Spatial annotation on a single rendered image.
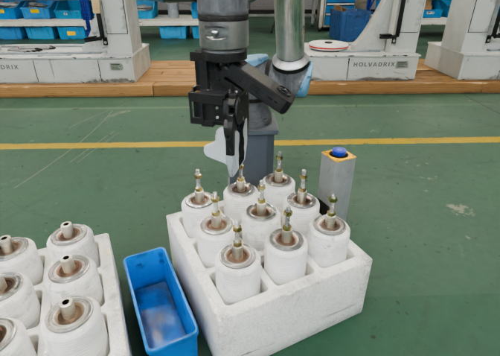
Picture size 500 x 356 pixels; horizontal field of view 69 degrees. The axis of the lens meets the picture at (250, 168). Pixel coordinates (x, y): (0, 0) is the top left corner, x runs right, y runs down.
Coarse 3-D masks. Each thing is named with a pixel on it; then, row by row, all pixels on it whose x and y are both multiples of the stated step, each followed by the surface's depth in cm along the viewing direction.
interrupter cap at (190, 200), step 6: (204, 192) 96; (186, 198) 94; (192, 198) 94; (204, 198) 94; (210, 198) 94; (186, 204) 92; (192, 204) 91; (198, 204) 91; (204, 204) 91; (210, 204) 91
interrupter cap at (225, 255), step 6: (228, 246) 77; (246, 246) 77; (222, 252) 75; (228, 252) 75; (246, 252) 75; (252, 252) 75; (222, 258) 74; (228, 258) 74; (246, 258) 74; (252, 258) 74; (228, 264) 72; (234, 264) 72; (240, 264) 72; (246, 264) 72
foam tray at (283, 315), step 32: (192, 256) 85; (352, 256) 87; (192, 288) 87; (288, 288) 76; (320, 288) 80; (352, 288) 86; (224, 320) 70; (256, 320) 74; (288, 320) 79; (320, 320) 85; (224, 352) 74; (256, 352) 79
